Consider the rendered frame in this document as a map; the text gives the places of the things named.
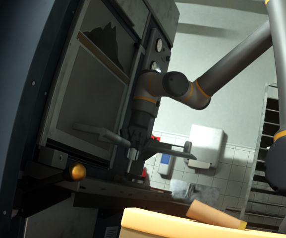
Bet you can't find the white blue soap dispenser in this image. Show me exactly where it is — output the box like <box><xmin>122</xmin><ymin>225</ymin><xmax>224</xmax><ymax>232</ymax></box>
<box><xmin>157</xmin><ymin>152</ymin><xmax>175</xmax><ymax>176</ymax></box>

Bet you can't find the silver cylinder with stem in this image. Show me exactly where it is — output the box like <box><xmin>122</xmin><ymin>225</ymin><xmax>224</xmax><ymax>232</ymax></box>
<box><xmin>125</xmin><ymin>147</ymin><xmax>145</xmax><ymax>183</ymax></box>

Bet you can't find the dark deck oven body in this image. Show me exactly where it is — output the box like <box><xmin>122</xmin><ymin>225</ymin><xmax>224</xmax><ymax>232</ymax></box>
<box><xmin>0</xmin><ymin>0</ymin><xmax>181</xmax><ymax>238</ymax></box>

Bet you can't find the grey tray rack trolley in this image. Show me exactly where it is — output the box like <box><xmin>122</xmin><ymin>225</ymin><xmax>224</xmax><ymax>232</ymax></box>
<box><xmin>240</xmin><ymin>81</ymin><xmax>286</xmax><ymax>225</ymax></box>

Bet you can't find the wooden rolling pin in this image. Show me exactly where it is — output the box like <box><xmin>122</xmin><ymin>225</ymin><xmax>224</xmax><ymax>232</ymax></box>
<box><xmin>185</xmin><ymin>199</ymin><xmax>248</xmax><ymax>231</ymax></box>

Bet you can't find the cream yellow box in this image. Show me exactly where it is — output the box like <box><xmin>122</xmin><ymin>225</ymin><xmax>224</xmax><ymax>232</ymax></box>
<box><xmin>120</xmin><ymin>207</ymin><xmax>286</xmax><ymax>238</ymax></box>

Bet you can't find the brass ball lever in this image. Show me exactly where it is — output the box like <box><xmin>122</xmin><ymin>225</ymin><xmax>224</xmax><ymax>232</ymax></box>
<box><xmin>21</xmin><ymin>162</ymin><xmax>87</xmax><ymax>192</ymax></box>

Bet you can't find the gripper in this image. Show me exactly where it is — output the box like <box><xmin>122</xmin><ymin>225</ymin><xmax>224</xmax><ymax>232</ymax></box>
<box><xmin>119</xmin><ymin>110</ymin><xmax>156</xmax><ymax>151</ymax></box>

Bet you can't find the grey gauge column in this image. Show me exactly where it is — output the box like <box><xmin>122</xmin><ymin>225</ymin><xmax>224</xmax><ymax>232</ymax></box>
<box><xmin>141</xmin><ymin>28</ymin><xmax>171</xmax><ymax>119</ymax></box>

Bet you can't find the steel sink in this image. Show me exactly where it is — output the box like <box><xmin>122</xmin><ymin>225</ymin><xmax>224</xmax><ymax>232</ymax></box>
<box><xmin>169</xmin><ymin>178</ymin><xmax>222</xmax><ymax>203</ymax></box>

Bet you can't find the grey oven door with handle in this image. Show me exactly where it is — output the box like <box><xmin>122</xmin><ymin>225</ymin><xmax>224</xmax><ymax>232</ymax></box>
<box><xmin>38</xmin><ymin>41</ymin><xmax>131</xmax><ymax>170</ymax></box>

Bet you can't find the grey door handle bar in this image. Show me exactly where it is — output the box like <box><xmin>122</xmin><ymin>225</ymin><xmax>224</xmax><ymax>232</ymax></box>
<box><xmin>72</xmin><ymin>122</ymin><xmax>131</xmax><ymax>147</ymax></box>

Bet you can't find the white paper towel dispenser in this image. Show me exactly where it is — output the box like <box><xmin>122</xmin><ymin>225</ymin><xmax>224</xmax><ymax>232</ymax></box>
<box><xmin>183</xmin><ymin>123</ymin><xmax>225</xmax><ymax>170</ymax></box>

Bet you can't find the grey block with hole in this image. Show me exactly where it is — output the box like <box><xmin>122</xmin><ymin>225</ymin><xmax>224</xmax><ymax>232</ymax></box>
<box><xmin>38</xmin><ymin>146</ymin><xmax>69</xmax><ymax>170</ymax></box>

